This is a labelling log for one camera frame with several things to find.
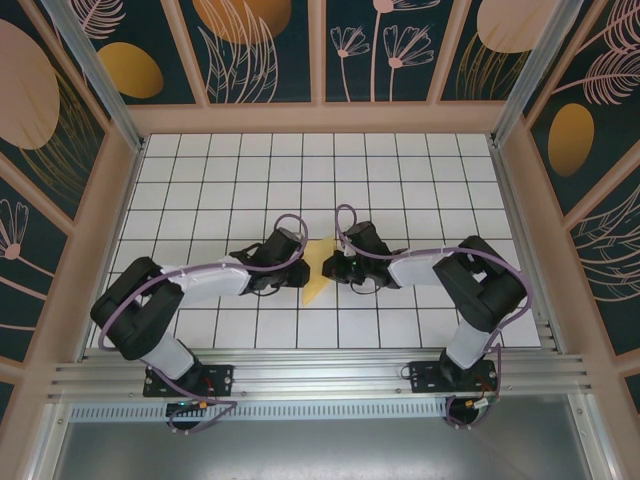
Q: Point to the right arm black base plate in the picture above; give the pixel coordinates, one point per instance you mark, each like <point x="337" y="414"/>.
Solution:
<point x="425" y="380"/>

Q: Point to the aluminium corner post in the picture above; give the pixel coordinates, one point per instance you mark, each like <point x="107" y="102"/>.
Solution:
<point x="100" y="75"/>
<point x="530" y="70"/>

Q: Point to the aluminium table side rail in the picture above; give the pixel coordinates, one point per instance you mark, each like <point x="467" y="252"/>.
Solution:
<point x="520" y="240"/>

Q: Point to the wide aluminium base rail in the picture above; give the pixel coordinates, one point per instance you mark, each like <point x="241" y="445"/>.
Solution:
<point x="320" y="375"/>

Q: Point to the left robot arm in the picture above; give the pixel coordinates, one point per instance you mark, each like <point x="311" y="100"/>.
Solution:
<point x="210" y="287"/>

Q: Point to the grey metal panel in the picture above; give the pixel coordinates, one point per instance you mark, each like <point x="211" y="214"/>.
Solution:
<point x="320" y="450"/>

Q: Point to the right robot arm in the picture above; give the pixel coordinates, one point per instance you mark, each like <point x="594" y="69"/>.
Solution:
<point x="415" y="270"/>

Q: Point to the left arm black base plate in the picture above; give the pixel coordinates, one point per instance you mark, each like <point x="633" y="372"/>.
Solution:
<point x="220" y="380"/>

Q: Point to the yellow cloth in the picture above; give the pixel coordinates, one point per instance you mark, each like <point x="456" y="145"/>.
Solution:
<point x="314" y="287"/>

